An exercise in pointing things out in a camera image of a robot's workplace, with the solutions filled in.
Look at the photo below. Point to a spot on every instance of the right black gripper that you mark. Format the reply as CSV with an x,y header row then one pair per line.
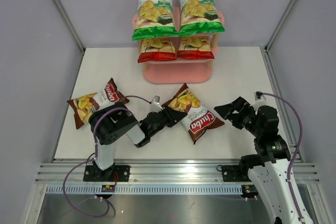
x,y
241,105

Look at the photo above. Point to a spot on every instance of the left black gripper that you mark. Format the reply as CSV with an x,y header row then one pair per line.
x,y
174,116

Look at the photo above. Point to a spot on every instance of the brown chips bag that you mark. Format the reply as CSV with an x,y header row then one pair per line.
x,y
85,106
199,118

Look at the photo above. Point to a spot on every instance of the red chips bag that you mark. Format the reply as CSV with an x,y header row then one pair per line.
x,y
157,49
195,48

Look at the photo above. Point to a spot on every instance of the green chips bag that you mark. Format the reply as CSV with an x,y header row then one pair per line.
x,y
154,20
199,17

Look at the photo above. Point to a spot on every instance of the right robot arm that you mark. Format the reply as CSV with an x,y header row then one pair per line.
x,y
270,168

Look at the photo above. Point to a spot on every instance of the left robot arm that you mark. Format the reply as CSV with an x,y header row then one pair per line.
x,y
110,124

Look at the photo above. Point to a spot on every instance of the pink three-tier shelf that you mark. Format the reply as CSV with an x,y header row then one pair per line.
x,y
181,70

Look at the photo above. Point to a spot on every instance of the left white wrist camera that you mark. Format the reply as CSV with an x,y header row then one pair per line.
x,y
155,104

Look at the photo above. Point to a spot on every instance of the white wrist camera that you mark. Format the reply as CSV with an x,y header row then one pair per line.
x,y
155,104
260,100

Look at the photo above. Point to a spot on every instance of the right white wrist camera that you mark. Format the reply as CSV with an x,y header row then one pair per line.
x,y
260,100

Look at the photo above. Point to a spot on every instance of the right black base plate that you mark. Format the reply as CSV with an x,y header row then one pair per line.
x,y
232,173

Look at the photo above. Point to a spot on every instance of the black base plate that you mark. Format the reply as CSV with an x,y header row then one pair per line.
x,y
232,173
119,173

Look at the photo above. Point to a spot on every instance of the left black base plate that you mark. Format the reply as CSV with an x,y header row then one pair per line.
x,y
119,173

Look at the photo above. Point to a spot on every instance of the aluminium mounting rail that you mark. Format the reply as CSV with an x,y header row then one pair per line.
x,y
54,173

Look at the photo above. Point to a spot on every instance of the white slotted cable duct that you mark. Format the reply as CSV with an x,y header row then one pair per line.
x,y
124,189

